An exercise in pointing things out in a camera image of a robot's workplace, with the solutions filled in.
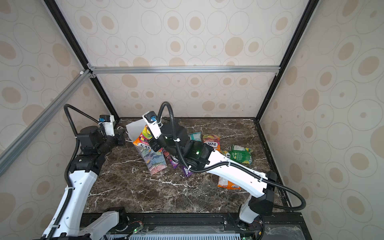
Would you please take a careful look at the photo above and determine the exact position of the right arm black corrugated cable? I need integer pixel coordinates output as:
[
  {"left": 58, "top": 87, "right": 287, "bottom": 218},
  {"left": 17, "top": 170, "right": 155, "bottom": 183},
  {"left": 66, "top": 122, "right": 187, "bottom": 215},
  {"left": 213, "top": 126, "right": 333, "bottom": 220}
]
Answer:
[{"left": 156, "top": 101, "right": 307, "bottom": 211}]

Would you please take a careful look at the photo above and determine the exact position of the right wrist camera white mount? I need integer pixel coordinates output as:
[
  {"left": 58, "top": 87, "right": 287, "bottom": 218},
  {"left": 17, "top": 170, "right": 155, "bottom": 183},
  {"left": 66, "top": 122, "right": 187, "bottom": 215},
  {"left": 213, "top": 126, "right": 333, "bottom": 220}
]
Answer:
[{"left": 142, "top": 111, "right": 162, "bottom": 139}]

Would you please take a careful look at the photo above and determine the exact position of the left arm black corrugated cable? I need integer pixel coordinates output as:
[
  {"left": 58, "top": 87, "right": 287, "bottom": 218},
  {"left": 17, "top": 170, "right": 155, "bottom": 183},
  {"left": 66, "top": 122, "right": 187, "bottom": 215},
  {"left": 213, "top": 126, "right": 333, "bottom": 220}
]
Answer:
[{"left": 44, "top": 103, "right": 101, "bottom": 238}]

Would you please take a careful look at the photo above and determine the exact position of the black vertical frame post left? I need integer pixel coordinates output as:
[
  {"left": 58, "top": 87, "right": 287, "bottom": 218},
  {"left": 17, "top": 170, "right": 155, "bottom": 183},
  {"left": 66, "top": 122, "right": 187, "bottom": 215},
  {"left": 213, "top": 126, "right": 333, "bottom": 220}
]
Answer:
[{"left": 43, "top": 0, "right": 121, "bottom": 122}]

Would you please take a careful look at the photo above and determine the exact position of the pink Fox's candy packet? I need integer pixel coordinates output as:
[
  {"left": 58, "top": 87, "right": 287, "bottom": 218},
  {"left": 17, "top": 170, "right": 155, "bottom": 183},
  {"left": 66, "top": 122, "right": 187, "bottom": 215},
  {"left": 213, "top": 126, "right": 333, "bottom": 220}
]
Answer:
[{"left": 162, "top": 149, "right": 179, "bottom": 169}]

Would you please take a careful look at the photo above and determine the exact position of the yellow green Fox's candy packet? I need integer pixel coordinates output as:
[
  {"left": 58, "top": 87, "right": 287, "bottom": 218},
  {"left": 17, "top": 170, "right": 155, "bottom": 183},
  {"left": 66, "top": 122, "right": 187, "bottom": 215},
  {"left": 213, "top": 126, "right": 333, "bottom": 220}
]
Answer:
[{"left": 221, "top": 150, "right": 231, "bottom": 159}]

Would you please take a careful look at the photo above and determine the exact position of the black vertical frame post right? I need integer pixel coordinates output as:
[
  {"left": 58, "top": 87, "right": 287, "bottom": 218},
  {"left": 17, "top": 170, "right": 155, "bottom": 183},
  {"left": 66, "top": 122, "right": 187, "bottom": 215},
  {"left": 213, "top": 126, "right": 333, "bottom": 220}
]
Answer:
[{"left": 255, "top": 0, "right": 320, "bottom": 123}]

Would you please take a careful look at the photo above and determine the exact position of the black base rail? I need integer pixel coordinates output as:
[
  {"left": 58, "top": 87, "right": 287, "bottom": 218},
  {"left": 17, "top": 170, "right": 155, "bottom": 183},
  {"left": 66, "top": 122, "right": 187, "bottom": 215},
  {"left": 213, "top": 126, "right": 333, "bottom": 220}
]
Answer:
[{"left": 101, "top": 213, "right": 311, "bottom": 240}]

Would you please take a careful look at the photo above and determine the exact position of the orange multicolour Fox's candy packet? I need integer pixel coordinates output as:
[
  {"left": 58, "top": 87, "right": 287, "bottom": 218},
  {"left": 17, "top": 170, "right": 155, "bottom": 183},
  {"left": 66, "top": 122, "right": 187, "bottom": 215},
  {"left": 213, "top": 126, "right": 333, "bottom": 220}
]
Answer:
[{"left": 133, "top": 125, "right": 153, "bottom": 149}]

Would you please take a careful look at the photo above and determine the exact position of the orange red Fox's candy packet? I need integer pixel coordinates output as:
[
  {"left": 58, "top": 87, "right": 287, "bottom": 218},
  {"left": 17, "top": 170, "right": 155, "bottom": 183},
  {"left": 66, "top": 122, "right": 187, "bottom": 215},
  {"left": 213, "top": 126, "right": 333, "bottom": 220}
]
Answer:
[{"left": 203, "top": 135, "right": 221, "bottom": 151}]

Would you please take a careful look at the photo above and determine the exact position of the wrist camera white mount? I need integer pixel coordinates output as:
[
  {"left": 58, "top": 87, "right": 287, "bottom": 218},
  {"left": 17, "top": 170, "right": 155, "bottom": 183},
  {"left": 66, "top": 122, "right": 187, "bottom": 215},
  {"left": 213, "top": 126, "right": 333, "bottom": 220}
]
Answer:
[
  {"left": 99, "top": 115, "right": 115, "bottom": 137},
  {"left": 142, "top": 111, "right": 162, "bottom": 139}
]

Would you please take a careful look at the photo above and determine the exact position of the aluminium left side rail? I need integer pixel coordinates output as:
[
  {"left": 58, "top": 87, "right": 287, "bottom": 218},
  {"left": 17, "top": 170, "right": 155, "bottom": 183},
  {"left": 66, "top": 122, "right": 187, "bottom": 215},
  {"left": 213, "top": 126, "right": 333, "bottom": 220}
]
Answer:
[{"left": 1, "top": 70, "right": 91, "bottom": 175}]

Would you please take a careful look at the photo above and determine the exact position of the colourful painted paper bag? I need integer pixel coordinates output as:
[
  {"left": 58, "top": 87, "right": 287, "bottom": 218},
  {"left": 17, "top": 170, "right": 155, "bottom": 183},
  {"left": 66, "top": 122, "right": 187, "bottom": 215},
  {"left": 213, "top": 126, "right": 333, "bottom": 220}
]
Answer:
[{"left": 126, "top": 120, "right": 167, "bottom": 175}]

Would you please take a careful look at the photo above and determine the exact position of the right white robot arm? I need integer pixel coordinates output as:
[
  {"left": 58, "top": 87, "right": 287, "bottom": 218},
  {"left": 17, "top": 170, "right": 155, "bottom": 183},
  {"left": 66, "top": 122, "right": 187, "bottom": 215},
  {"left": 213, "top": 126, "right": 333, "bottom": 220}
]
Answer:
[{"left": 148, "top": 122, "right": 277, "bottom": 224}]

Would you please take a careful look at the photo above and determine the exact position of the green snack packet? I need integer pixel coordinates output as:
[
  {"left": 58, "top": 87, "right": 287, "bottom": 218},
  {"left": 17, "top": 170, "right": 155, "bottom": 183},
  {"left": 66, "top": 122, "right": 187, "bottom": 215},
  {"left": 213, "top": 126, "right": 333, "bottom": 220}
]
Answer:
[{"left": 229, "top": 145, "right": 253, "bottom": 165}]

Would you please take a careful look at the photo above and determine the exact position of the black vertical frame post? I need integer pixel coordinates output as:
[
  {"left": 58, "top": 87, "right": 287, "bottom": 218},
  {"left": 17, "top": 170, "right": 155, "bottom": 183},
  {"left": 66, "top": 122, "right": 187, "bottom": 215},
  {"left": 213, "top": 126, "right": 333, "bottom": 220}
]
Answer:
[
  {"left": 255, "top": 0, "right": 320, "bottom": 123},
  {"left": 43, "top": 0, "right": 121, "bottom": 122}
]

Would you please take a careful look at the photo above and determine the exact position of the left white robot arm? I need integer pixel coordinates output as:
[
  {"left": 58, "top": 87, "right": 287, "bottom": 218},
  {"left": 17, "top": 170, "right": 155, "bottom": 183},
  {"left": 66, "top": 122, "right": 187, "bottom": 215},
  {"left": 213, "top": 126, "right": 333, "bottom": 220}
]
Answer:
[{"left": 41, "top": 126, "right": 126, "bottom": 240}]

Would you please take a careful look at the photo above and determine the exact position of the aluminium horizontal back rail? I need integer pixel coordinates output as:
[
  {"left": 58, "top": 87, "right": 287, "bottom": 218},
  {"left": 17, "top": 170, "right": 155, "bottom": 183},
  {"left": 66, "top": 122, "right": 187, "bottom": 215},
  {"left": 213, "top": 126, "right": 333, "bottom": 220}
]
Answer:
[{"left": 88, "top": 65, "right": 280, "bottom": 75}]

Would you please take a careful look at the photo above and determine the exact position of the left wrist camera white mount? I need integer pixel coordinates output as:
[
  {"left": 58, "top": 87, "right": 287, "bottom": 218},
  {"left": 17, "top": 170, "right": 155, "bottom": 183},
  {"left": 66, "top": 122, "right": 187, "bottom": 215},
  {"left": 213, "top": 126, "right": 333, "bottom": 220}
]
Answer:
[{"left": 99, "top": 115, "right": 115, "bottom": 137}]

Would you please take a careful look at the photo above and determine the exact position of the purple snack packet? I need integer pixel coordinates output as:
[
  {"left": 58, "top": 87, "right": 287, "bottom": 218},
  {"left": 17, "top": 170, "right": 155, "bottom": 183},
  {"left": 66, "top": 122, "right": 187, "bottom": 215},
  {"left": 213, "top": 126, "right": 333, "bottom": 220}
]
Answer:
[{"left": 181, "top": 165, "right": 193, "bottom": 178}]

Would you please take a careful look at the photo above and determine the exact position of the orange white snack packet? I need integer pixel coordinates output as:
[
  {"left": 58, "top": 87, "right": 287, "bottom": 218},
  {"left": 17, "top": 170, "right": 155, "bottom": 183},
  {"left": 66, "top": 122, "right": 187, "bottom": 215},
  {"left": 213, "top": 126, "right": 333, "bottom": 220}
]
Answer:
[{"left": 218, "top": 177, "right": 241, "bottom": 190}]

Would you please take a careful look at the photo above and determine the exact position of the teal snack packet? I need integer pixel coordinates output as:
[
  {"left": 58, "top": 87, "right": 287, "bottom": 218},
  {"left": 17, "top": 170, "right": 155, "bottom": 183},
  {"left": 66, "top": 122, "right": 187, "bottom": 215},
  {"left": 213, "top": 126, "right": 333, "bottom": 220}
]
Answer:
[{"left": 188, "top": 132, "right": 202, "bottom": 142}]

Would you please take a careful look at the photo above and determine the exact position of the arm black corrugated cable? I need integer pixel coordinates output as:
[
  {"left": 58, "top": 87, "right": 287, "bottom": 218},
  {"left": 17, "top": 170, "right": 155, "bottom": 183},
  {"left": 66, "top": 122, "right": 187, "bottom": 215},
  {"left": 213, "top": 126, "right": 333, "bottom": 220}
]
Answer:
[
  {"left": 44, "top": 103, "right": 101, "bottom": 238},
  {"left": 156, "top": 101, "right": 307, "bottom": 211}
]

